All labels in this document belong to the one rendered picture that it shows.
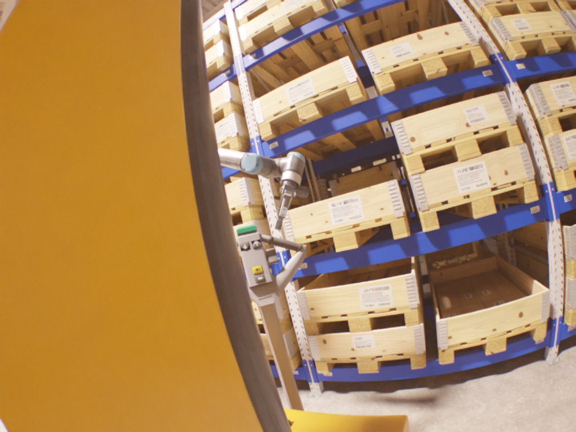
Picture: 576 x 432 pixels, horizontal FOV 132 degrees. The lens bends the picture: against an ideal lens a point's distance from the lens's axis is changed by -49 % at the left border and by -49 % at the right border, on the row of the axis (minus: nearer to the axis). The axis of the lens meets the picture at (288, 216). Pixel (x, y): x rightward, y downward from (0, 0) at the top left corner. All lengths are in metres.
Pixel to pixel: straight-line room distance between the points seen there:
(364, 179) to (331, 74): 1.40
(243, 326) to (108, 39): 0.21
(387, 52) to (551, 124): 1.17
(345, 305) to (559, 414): 1.63
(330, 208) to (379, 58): 1.05
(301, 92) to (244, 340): 1.73
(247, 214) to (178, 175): 1.73
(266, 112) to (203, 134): 1.72
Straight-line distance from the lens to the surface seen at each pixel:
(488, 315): 1.72
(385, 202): 1.51
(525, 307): 1.81
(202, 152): 0.18
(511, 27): 2.15
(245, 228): 0.99
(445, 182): 1.52
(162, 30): 0.22
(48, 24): 0.17
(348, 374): 2.02
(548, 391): 2.01
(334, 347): 1.82
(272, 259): 0.95
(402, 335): 1.69
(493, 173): 1.60
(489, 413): 1.85
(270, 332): 0.97
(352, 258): 1.63
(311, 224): 1.62
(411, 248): 1.57
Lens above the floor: 1.35
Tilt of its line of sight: 5 degrees up
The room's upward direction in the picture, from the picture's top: 13 degrees counter-clockwise
